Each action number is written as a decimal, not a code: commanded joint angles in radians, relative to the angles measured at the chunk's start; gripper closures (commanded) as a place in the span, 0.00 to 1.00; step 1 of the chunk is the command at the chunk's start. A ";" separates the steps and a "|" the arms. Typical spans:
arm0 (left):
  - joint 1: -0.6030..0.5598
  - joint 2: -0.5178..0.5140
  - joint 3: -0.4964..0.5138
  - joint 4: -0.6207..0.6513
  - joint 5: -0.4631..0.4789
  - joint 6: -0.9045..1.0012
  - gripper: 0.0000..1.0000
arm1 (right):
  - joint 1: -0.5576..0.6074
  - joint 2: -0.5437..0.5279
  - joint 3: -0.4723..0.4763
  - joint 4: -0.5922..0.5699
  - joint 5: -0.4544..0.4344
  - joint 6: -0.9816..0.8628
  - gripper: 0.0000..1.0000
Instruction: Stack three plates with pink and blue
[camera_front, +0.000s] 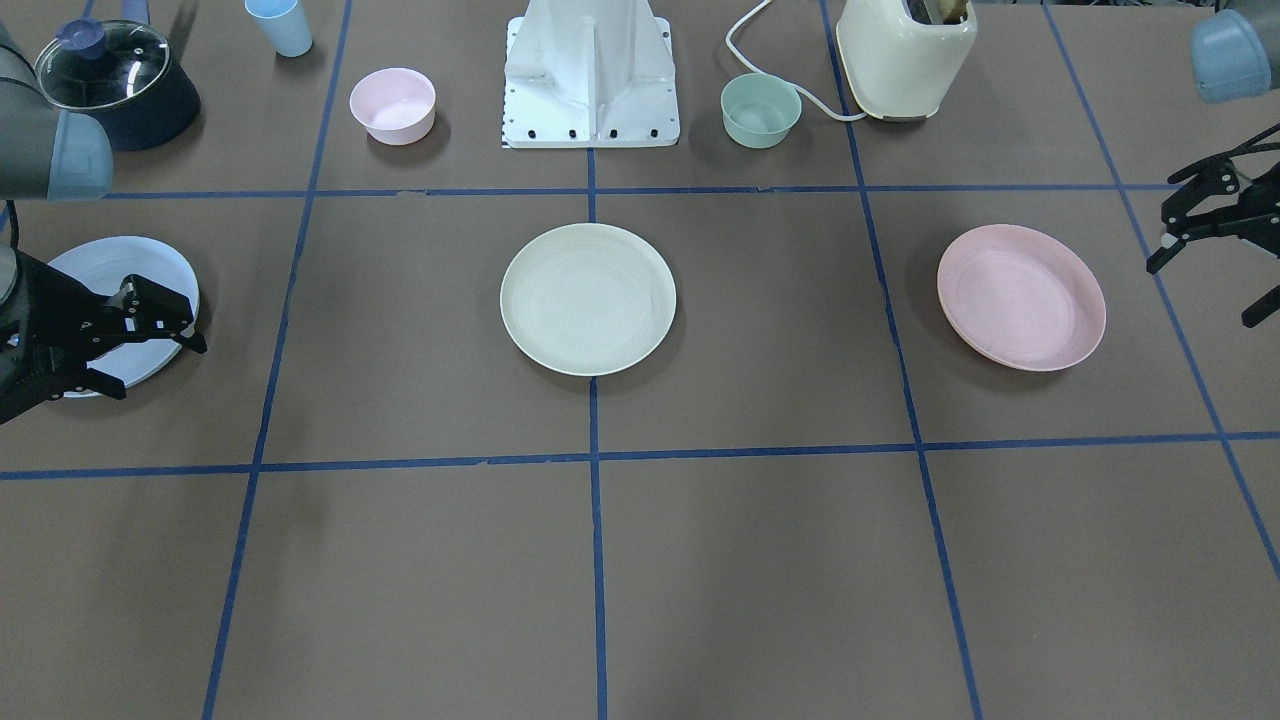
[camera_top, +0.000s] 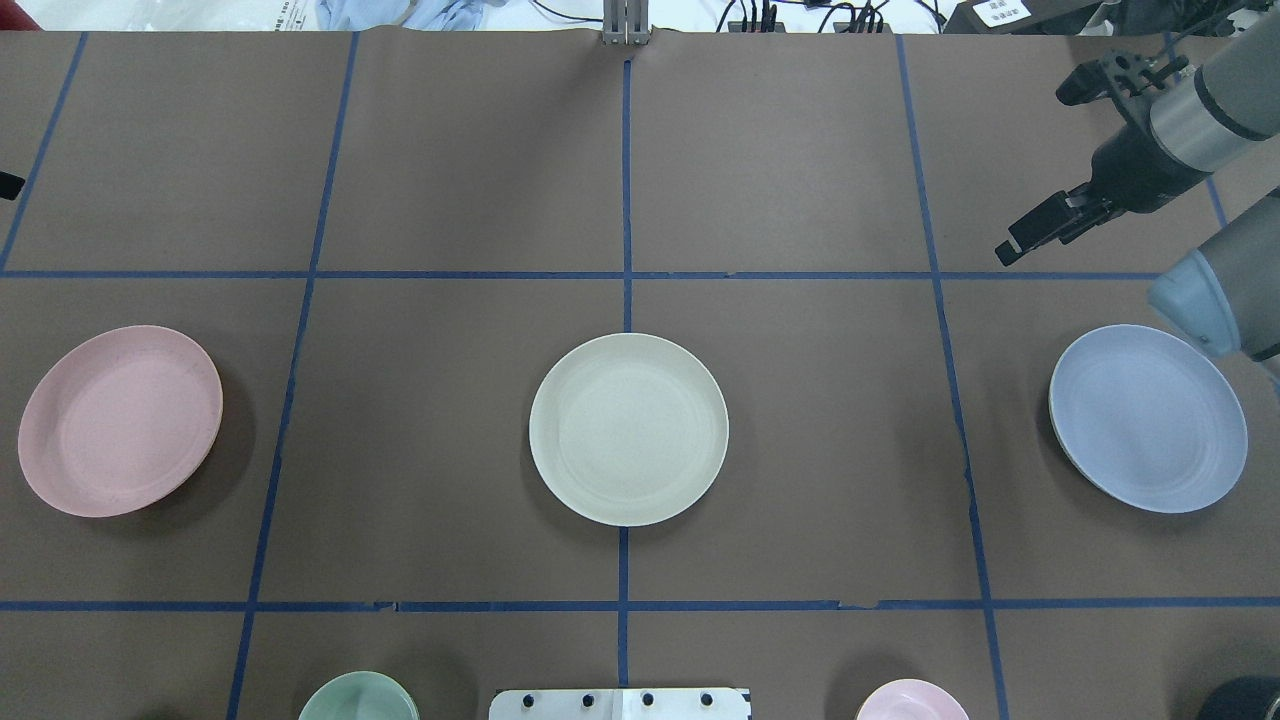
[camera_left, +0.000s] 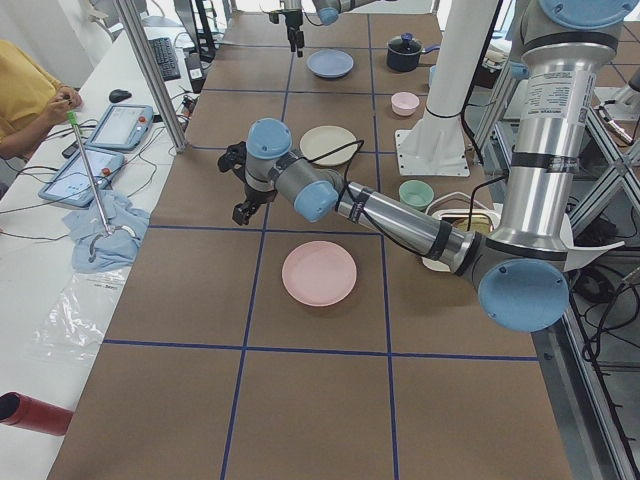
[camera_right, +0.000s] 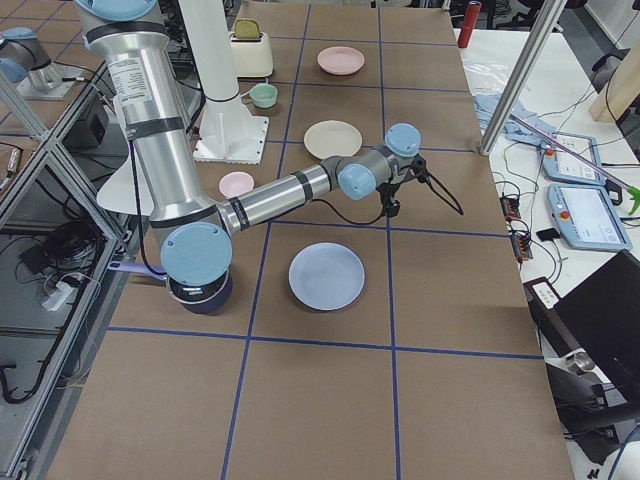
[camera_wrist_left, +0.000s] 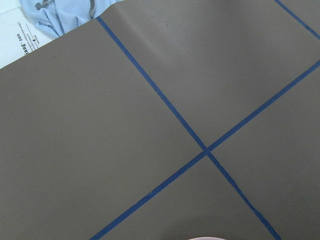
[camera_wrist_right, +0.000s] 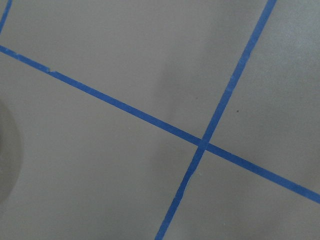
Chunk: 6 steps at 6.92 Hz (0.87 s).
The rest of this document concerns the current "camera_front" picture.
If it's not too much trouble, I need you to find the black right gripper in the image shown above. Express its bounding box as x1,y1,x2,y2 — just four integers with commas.
1,246,209,423

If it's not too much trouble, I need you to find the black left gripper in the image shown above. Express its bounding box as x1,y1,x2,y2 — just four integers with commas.
1146,147,1280,329

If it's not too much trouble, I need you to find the light blue plate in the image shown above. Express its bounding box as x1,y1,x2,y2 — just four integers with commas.
49,236,200,398

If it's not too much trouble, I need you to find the pink plate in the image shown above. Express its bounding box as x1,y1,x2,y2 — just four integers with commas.
936,224,1107,372

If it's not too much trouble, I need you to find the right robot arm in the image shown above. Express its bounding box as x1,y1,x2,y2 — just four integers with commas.
3,1,207,421

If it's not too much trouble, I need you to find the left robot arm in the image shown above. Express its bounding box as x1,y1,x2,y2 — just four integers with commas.
1146,1,1279,275

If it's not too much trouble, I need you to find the dark blue pot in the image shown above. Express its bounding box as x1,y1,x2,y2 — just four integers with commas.
50,31,201,152

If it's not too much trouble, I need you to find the glass pot lid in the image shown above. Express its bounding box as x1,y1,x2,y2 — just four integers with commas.
35,18,174,110

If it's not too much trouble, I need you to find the light blue cup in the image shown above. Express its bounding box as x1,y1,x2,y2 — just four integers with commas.
244,0,314,58

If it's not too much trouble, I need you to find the pink bowl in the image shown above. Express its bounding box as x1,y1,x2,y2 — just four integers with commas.
348,67,438,146

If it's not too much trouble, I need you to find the cream toaster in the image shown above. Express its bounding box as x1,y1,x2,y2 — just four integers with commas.
835,1,979,123

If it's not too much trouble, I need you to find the cream white plate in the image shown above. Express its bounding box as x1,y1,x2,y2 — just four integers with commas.
499,223,678,377

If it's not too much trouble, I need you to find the mint green bowl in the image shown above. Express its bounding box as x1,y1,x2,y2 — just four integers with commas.
719,73,803,150

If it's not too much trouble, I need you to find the white power cable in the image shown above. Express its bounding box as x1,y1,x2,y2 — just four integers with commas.
724,0,868,123

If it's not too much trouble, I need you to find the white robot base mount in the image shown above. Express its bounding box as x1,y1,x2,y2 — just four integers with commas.
500,1,681,149

